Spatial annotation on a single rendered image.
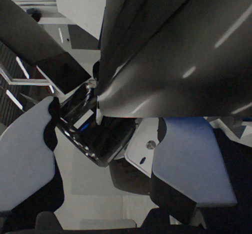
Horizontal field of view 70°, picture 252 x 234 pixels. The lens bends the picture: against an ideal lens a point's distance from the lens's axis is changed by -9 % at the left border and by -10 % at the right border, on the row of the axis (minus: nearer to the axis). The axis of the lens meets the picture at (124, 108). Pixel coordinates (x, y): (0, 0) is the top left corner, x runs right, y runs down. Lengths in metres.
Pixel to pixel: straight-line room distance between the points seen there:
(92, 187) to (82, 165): 0.65
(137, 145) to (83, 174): 5.40
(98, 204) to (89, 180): 6.75
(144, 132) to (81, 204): 12.14
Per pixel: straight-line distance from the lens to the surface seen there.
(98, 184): 5.66
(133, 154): 0.31
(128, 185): 0.54
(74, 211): 12.49
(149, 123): 0.29
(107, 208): 12.36
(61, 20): 0.94
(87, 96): 0.28
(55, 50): 0.37
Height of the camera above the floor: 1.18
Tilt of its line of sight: 5 degrees down
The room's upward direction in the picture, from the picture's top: 88 degrees counter-clockwise
